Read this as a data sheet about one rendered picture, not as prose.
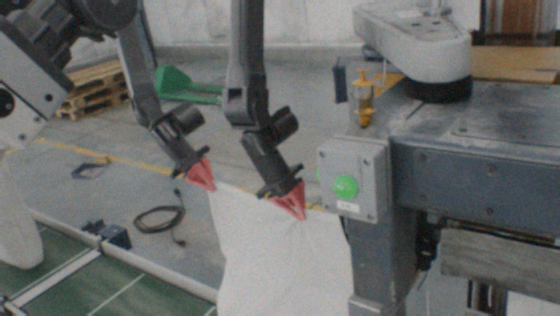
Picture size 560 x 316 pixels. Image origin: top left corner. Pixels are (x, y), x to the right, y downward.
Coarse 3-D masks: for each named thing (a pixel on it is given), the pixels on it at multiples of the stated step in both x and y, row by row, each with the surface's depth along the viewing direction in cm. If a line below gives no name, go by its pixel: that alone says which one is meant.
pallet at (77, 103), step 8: (88, 88) 581; (104, 88) 572; (112, 88) 581; (80, 96) 547; (88, 96) 593; (104, 96) 579; (112, 96) 583; (64, 104) 566; (72, 104) 545; (80, 104) 548; (88, 104) 557
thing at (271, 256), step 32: (224, 192) 105; (224, 224) 110; (256, 224) 100; (288, 224) 93; (320, 224) 89; (256, 256) 106; (288, 256) 97; (320, 256) 93; (224, 288) 111; (256, 288) 105; (288, 288) 100; (320, 288) 97; (352, 288) 91
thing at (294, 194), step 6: (270, 192) 91; (294, 192) 86; (270, 198) 89; (276, 198) 88; (282, 198) 89; (294, 198) 87; (300, 198) 88; (276, 204) 90; (282, 204) 90; (300, 204) 88; (288, 210) 90; (300, 210) 89; (294, 216) 90; (300, 216) 90
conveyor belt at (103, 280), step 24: (96, 264) 203; (120, 264) 201; (72, 288) 189; (96, 288) 187; (120, 288) 185; (144, 288) 183; (168, 288) 181; (48, 312) 177; (72, 312) 175; (96, 312) 174; (120, 312) 172; (144, 312) 170; (168, 312) 169; (192, 312) 167; (216, 312) 165
